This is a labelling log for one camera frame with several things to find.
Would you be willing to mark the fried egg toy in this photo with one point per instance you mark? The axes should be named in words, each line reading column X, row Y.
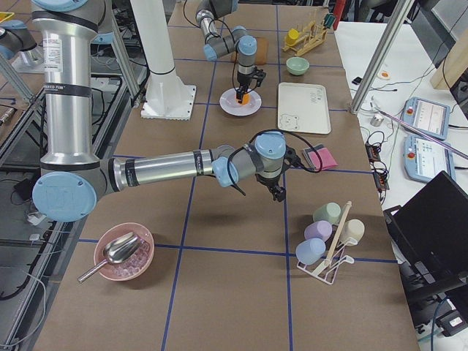
column 383, row 75

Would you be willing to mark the white cup rack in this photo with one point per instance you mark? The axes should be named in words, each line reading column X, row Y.
column 326, row 268

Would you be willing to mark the beige cup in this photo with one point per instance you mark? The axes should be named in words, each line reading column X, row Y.
column 354, row 229

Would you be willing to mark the dark green mug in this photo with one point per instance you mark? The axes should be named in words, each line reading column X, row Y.
column 328, row 20

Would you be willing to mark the black laptop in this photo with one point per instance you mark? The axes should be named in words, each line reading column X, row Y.
column 430, row 230

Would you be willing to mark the purple cup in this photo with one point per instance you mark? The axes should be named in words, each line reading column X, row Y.
column 321, row 229

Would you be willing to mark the pink cloth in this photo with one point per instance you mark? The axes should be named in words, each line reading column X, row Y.
column 329, row 161

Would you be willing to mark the blue teach pendant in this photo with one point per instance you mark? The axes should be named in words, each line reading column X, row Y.
column 427, row 116
column 424, row 159

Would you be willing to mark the yellow mug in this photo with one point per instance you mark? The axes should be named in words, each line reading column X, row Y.
column 291, row 37

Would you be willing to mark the green bowl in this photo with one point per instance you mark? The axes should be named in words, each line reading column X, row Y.
column 297, row 66

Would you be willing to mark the green cup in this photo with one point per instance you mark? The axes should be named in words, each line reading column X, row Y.
column 330, row 212

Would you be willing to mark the blue teach pendant near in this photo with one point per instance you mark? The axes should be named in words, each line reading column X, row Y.
column 424, row 159

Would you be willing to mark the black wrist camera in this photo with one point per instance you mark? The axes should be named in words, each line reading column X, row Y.
column 291, row 159
column 258, row 76

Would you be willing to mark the wooden cutting board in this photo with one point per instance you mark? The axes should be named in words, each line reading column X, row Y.
column 261, row 49

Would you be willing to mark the pink bowl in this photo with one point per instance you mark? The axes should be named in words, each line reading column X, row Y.
column 132, row 259

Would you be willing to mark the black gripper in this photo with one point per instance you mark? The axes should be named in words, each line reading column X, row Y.
column 268, row 178
column 243, row 79

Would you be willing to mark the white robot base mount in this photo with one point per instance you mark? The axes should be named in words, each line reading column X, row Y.
column 167, row 96

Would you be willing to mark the black small device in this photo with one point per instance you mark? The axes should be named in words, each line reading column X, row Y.
column 357, row 80

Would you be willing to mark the orange fruit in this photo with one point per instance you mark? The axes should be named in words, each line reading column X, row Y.
column 245, row 99

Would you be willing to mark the aluminium frame post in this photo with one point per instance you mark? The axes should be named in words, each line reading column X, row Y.
column 389, row 34

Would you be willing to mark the cream bear tray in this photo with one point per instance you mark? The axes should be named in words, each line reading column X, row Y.
column 303, row 108

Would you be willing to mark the blue cup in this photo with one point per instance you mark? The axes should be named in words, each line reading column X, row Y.
column 310, row 250

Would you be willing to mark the blue teach pendant far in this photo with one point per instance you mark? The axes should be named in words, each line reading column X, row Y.
column 427, row 116

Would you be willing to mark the red cylinder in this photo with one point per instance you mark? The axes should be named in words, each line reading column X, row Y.
column 338, row 10

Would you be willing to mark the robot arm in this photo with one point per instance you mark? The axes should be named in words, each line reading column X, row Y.
column 73, row 178
column 237, row 41

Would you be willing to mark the wooden drying rack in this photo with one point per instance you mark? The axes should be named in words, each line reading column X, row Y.
column 312, row 35

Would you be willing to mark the white round plate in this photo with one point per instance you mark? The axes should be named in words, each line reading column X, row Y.
column 231, row 105

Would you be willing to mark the metal scoop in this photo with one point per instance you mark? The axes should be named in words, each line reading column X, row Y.
column 116, row 252

